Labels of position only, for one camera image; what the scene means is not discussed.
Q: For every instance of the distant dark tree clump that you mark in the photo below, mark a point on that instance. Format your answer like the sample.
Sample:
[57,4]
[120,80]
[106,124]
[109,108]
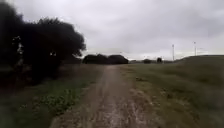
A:
[105,59]

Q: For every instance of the small distant dark bush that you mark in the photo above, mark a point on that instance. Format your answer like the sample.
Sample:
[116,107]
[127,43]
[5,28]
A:
[159,60]
[146,61]

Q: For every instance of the brown gravel dirt path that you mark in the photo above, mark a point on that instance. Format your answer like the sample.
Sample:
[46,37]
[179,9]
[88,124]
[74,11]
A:
[110,103]

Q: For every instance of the pale thin pole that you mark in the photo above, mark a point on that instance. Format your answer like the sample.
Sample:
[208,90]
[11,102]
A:
[195,48]
[173,52]

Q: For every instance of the grassy embankment slope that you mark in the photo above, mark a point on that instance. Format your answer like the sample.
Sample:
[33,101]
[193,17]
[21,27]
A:
[186,83]

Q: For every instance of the grass verge strip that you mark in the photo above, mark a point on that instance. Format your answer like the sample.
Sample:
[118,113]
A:
[43,100]

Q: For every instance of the row of dark trees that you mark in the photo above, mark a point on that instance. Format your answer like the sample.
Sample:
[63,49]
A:
[36,46]

